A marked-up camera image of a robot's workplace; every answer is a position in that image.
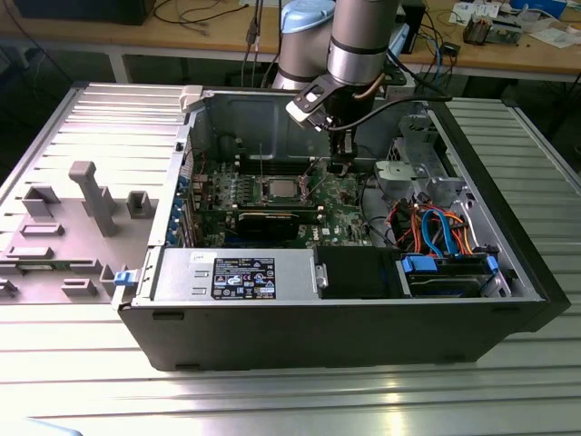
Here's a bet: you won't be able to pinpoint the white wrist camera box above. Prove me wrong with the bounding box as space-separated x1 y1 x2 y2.
284 80 340 134

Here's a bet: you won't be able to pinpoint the black graphics card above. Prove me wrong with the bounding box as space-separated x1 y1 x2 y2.
234 211 301 243

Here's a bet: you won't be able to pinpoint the black plastic shroud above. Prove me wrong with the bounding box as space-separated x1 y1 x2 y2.
317 248 403 300

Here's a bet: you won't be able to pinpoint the small component box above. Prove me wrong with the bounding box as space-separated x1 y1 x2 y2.
462 13 494 45

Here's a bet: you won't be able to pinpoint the pale grey case handle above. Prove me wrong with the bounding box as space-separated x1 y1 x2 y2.
178 84 206 115

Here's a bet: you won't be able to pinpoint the black equipment case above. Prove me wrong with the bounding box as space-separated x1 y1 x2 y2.
13 0 151 26

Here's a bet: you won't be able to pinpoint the blue box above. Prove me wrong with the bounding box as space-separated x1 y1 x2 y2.
510 0 568 17

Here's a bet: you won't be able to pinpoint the orange wire bundle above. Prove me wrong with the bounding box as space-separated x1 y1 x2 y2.
392 202 476 255

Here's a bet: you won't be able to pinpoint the grey power supply unit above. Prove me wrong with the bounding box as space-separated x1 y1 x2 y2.
152 248 319 302

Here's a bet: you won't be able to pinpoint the green motherboard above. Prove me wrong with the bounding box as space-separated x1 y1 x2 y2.
190 158 378 249

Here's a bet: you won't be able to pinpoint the white papers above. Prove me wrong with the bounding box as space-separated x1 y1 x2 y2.
448 2 500 24

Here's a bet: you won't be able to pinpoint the CPU socket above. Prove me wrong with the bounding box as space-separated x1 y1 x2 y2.
258 174 315 206

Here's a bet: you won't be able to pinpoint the silver CPU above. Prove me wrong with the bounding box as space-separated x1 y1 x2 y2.
267 179 300 199

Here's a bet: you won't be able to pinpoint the black open PC case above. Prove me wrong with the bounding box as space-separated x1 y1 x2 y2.
111 85 571 373

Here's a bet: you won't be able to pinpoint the grey circuit device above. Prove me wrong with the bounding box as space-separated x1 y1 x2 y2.
492 13 523 46

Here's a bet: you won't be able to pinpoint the white plastic bags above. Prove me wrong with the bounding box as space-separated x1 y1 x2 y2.
528 25 581 49

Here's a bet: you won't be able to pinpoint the metal socket cover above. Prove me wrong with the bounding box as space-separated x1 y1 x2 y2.
299 171 324 201

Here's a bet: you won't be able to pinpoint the wooden desk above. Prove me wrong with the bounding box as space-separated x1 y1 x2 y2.
0 0 581 85

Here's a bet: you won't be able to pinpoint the hard disk in blue carrier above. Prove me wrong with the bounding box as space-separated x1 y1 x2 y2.
398 253 500 299

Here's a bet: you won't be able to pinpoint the blue data wire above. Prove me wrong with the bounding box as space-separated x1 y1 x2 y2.
420 206 460 259

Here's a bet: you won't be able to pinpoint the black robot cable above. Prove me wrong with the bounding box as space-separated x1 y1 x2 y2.
356 67 455 131

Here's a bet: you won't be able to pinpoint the silver drive cage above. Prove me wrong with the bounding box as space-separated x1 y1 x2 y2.
374 113 471 208

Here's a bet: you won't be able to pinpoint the green RAM stick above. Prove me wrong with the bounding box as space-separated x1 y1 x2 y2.
239 204 320 215

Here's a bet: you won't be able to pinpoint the blue cable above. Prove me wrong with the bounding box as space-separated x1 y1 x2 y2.
433 38 450 94

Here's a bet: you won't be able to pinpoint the grey hanging cable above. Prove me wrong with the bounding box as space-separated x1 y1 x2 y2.
240 0 279 90

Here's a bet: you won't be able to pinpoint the thick black cable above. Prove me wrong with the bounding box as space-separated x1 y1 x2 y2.
358 174 401 249

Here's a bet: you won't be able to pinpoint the grey parts rack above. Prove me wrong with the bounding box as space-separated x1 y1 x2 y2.
0 161 161 304

